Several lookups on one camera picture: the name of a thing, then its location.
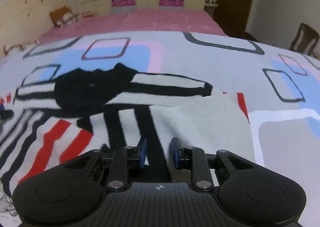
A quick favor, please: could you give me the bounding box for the pink mattress cover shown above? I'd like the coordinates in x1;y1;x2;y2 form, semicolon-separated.
39;9;226;44

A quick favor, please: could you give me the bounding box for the dark brown wooden door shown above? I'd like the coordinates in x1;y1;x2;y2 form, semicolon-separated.
212;0;258;40

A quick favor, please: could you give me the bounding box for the patterned blue pink grey bedsheet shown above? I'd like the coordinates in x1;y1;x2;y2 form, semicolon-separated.
1;31;319;226

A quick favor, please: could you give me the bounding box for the dark wooden chair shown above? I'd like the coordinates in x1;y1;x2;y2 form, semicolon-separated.
289;23;319;56

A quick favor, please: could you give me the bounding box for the white floral pillow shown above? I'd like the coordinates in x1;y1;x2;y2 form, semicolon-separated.
3;40;39;56

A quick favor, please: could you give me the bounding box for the orange patterned pillow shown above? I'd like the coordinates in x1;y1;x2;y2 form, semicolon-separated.
49;6;79;28

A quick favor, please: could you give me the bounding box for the cream wooden headboard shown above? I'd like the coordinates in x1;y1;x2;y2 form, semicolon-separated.
1;0;77;58

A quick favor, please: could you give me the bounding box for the white red black striped sweater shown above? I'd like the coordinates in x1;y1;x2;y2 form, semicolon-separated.
1;63;254;213

